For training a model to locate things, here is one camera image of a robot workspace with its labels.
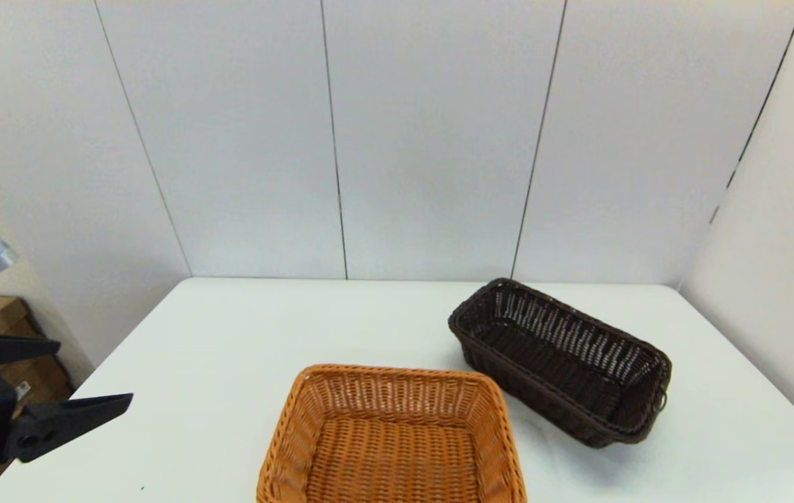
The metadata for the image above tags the dark brown wicker basket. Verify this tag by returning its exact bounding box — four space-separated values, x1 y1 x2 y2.
447 278 672 449

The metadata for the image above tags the orange wicker basket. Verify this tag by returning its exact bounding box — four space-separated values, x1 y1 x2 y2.
256 363 528 503

